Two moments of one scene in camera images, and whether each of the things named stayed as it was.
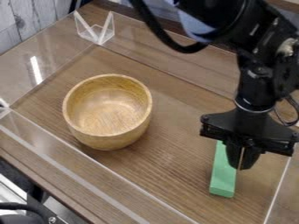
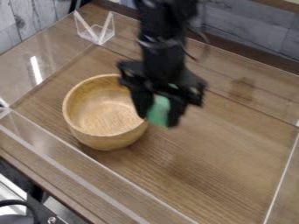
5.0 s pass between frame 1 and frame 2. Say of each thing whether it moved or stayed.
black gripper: moved
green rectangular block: moved
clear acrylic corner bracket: stayed
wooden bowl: stayed
